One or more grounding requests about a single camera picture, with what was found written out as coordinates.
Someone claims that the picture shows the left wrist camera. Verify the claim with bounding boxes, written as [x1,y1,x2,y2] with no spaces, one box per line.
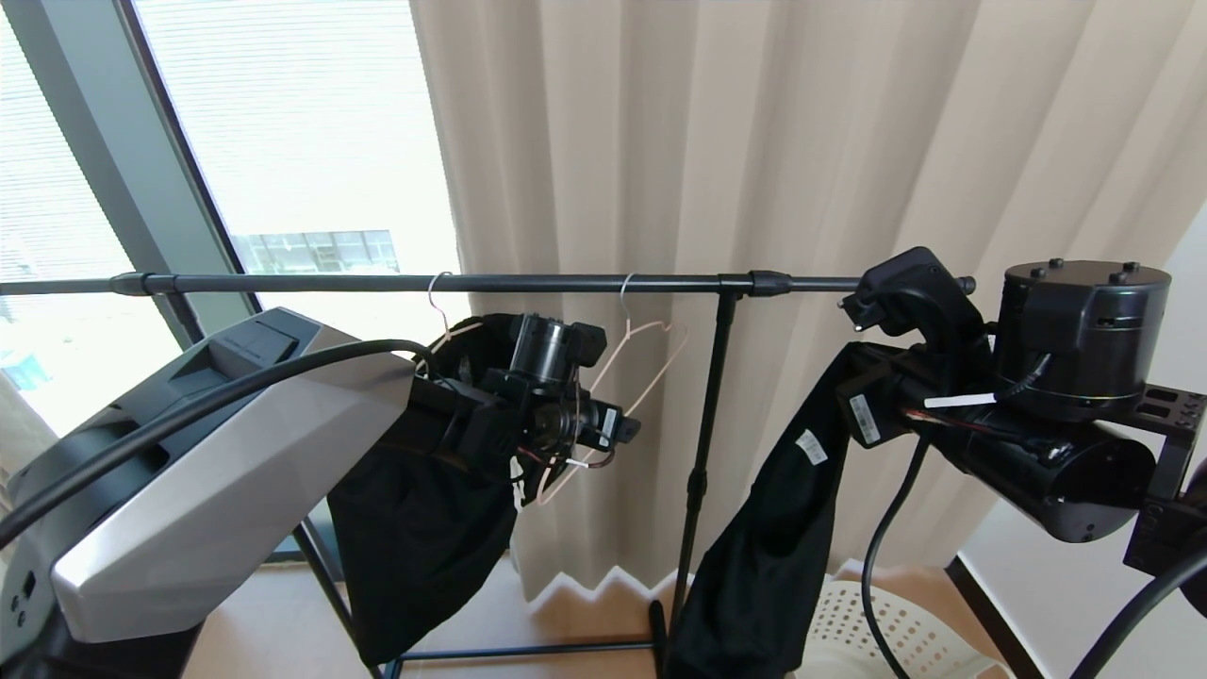
[566,321,609,371]

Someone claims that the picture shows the white laundry basket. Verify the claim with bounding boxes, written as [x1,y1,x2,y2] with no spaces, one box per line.
[792,575,1015,679]

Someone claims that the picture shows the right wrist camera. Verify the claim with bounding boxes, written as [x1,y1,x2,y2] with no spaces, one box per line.
[839,247,991,359]

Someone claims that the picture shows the black garment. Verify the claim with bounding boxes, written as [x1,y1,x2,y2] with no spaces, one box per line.
[665,341,883,679]

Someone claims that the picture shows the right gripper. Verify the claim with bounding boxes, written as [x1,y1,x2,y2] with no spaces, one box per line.
[835,344,1156,543]

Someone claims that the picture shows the black shorts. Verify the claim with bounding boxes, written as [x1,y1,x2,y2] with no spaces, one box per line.
[328,314,576,666]

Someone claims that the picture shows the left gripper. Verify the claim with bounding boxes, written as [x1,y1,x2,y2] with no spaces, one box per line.
[528,391,623,454]

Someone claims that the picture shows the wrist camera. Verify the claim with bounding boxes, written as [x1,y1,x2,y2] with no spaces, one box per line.
[566,321,609,371]
[839,247,991,359]

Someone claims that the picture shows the pink clothes hanger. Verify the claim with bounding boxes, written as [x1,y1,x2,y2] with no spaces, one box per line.
[429,272,484,355]
[537,273,689,505]

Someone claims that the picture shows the window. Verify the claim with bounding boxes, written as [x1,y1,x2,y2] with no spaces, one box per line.
[0,0,472,567]

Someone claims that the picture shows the black clothes rack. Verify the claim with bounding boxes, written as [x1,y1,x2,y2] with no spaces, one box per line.
[0,271,977,679]

